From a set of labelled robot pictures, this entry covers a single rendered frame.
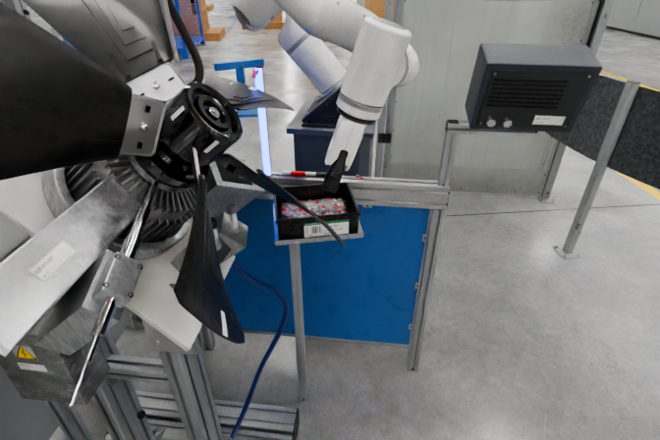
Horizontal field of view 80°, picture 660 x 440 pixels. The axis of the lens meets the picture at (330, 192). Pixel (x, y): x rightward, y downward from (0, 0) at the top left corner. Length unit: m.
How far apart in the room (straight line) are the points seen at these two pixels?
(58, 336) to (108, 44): 0.46
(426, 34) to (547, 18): 0.65
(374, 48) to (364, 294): 1.01
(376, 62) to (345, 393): 1.32
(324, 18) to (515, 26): 1.95
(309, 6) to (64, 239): 0.53
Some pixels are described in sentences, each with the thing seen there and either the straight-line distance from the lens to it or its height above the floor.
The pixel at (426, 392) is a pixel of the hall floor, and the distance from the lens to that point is 1.75.
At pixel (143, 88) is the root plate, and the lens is 0.76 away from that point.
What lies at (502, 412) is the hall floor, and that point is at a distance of 1.79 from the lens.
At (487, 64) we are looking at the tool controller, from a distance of 1.05.
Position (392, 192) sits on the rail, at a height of 0.83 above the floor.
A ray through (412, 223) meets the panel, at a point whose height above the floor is 0.71.
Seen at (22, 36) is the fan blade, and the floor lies 1.37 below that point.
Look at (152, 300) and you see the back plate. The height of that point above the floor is 0.92.
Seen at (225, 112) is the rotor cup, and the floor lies 1.21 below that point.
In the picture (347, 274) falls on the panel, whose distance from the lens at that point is 1.44.
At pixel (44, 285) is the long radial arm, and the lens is 0.59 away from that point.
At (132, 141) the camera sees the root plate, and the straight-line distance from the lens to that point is 0.66.
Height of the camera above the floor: 1.44
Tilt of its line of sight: 31 degrees down
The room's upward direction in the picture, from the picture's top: straight up
